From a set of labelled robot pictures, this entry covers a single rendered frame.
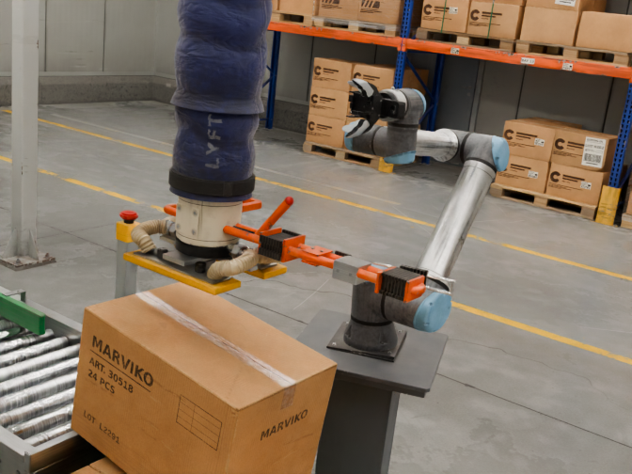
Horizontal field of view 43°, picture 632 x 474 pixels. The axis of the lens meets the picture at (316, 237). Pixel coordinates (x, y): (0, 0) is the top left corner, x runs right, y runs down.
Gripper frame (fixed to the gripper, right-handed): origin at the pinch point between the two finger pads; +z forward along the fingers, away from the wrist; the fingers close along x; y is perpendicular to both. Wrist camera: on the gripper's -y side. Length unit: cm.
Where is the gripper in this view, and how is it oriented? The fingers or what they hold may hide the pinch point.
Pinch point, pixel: (351, 109)
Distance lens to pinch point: 213.6
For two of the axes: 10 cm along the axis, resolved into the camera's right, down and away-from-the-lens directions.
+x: 1.1, -9.6, -2.7
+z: -5.9, 1.6, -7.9
